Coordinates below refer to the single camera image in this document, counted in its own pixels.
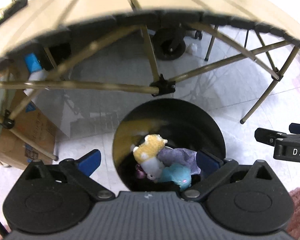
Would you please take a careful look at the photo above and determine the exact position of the black cloth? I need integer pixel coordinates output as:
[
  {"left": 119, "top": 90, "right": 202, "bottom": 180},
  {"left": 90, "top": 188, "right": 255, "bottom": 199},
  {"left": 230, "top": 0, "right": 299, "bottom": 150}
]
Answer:
[{"left": 0, "top": 0, "right": 28, "bottom": 27}]

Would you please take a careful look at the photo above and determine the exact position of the blue white carton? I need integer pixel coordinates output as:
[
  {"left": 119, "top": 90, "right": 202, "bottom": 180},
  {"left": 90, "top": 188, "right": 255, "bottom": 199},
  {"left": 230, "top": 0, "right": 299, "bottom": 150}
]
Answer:
[{"left": 24, "top": 52, "right": 49, "bottom": 81}]

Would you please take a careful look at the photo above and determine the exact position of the printed cardboard box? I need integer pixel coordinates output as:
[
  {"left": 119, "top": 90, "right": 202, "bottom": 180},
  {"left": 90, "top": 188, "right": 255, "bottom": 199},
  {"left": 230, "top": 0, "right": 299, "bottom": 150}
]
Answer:
[{"left": 0, "top": 90, "right": 58, "bottom": 171}]

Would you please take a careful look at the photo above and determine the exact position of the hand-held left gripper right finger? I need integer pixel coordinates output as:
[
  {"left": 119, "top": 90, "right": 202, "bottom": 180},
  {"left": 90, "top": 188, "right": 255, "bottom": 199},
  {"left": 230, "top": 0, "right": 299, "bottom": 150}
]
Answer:
[{"left": 182, "top": 150, "right": 278, "bottom": 201}]

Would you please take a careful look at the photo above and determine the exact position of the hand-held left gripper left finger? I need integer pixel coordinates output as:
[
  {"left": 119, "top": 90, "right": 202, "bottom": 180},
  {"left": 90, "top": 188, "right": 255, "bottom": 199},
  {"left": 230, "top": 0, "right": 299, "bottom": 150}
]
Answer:
[{"left": 22, "top": 149, "right": 115, "bottom": 202}]

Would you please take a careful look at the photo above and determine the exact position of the black caster wheel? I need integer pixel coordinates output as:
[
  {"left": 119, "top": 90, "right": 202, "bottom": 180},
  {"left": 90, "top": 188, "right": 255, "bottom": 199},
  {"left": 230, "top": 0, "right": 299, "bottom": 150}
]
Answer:
[{"left": 152, "top": 28, "right": 187, "bottom": 61}]

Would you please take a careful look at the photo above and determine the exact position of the yellow white plush toy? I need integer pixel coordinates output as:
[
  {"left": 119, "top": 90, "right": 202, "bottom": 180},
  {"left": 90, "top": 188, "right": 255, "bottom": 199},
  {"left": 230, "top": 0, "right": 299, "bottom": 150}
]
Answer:
[{"left": 133, "top": 134, "right": 169, "bottom": 164}]

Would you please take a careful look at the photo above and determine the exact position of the teal plush toy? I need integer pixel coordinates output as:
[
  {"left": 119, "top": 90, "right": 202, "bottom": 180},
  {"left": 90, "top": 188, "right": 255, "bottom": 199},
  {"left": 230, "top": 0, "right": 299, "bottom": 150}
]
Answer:
[{"left": 159, "top": 162, "right": 193, "bottom": 193}]

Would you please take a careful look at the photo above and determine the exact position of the white round plush toy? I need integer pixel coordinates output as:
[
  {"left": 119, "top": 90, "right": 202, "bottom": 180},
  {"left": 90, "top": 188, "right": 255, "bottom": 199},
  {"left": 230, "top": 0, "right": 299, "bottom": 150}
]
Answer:
[{"left": 141, "top": 156, "right": 166, "bottom": 182}]

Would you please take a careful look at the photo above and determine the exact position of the black round trash bin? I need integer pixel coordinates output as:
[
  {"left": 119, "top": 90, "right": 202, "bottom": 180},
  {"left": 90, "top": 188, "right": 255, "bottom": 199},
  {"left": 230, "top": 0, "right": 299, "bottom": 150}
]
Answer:
[{"left": 112, "top": 98, "right": 226, "bottom": 198}]

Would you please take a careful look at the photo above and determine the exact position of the black suitcase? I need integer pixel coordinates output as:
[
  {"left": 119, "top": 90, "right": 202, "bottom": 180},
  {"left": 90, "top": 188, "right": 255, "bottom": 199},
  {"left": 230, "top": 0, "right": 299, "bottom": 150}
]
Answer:
[{"left": 182, "top": 26, "right": 203, "bottom": 40}]

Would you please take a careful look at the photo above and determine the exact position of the folding slatted camping table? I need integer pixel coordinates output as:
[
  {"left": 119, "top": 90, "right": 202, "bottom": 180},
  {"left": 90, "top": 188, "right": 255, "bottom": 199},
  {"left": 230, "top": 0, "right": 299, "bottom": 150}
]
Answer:
[{"left": 0, "top": 0, "right": 300, "bottom": 162}]

